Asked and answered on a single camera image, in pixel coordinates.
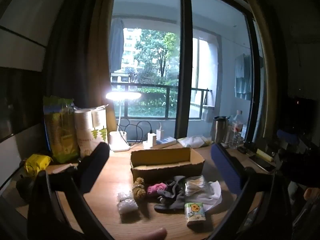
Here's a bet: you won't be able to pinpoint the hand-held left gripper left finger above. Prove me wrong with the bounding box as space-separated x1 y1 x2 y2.
26 142 115 240

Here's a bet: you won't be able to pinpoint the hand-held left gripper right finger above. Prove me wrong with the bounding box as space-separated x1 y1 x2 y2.
207 144 294 240

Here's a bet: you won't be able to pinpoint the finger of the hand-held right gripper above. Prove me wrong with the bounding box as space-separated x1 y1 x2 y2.
276 129 300 144

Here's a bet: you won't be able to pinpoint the cotton swab bag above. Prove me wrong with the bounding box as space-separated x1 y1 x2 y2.
184 175 213 197

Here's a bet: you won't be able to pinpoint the cartoon tissue pack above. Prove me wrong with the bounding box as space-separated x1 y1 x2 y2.
184 202 207 227

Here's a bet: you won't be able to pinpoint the grey glove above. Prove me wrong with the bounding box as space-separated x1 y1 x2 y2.
154 175 188 212

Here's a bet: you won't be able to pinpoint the cardboard box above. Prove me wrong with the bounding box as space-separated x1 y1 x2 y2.
130 147 205 184

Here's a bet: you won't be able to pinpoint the person's right hand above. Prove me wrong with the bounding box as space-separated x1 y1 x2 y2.
304 187 320 202

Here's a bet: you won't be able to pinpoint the person's left hand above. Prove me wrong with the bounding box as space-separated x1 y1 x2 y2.
139 228 167 240

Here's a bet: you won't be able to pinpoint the black clips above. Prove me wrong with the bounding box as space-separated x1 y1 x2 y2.
237 141 260 155

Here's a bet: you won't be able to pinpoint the white desk lamp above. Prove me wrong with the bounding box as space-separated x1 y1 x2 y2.
105 91 142 152

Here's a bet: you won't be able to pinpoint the clear water bottle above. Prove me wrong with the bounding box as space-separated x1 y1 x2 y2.
230 110 244 148

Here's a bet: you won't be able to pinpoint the steel thermos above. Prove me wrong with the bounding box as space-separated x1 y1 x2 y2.
213 116 229 144

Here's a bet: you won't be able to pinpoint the green paper cup pack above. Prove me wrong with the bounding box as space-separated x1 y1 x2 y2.
43 95 80 163

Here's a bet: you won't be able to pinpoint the cardboard sheet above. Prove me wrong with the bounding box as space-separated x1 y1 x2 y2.
106 104 117 133

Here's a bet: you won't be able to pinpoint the clear plastic bag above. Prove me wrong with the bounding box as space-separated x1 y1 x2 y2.
117 191 139 215

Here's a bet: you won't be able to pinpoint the yellow packet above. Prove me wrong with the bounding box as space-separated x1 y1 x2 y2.
24 154 53 180

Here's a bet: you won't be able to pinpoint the white power strip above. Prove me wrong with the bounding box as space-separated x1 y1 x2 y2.
143 136 177 149

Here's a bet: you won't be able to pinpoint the dark round object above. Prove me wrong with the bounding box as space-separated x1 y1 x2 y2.
16 176 38 203

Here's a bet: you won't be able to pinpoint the hanging blue clothes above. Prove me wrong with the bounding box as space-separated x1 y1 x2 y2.
234 54 253 101

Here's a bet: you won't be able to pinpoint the balcony railing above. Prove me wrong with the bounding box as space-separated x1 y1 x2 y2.
111 81 213 120

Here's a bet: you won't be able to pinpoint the dark curtain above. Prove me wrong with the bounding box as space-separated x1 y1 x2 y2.
42 0 118 110

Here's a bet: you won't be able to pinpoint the hanging dark garment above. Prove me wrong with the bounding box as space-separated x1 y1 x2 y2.
109 18 125 73

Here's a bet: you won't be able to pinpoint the black cable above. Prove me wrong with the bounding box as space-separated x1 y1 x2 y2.
117 120 152 145

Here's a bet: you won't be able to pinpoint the dark window frame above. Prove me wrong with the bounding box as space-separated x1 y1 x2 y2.
175 0 193 140

